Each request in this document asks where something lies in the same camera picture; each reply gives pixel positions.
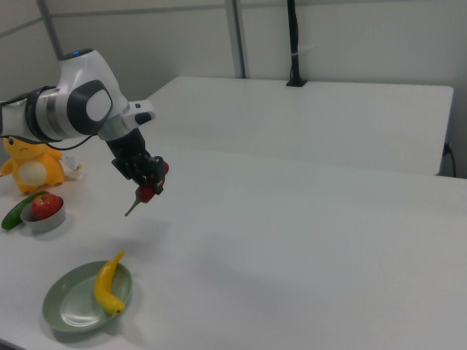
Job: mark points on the red chili pepper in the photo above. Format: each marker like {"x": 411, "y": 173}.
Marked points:
{"x": 146, "y": 195}

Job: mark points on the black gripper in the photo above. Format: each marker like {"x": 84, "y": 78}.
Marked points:
{"x": 127, "y": 153}

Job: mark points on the yellow toy banana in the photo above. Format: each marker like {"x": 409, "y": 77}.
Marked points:
{"x": 104, "y": 288}

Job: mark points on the pale green plastic plate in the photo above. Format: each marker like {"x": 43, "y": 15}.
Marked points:
{"x": 73, "y": 306}

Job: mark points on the dark green cucumber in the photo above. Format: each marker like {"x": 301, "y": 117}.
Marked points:
{"x": 12, "y": 218}

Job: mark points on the white adjacent table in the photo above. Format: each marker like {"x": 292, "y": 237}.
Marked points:
{"x": 310, "y": 124}

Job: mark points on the small grey metal bowl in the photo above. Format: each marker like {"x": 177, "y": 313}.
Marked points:
{"x": 47, "y": 223}

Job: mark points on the black pole with white band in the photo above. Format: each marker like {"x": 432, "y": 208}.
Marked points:
{"x": 293, "y": 36}

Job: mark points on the red apple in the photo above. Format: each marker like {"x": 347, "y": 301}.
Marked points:
{"x": 45, "y": 206}

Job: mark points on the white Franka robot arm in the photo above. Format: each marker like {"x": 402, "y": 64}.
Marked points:
{"x": 80, "y": 105}

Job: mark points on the orange plush bird toy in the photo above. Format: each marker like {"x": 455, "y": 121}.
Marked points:
{"x": 34, "y": 171}

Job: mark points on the white plush toy label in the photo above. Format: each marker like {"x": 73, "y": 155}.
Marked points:
{"x": 71, "y": 162}

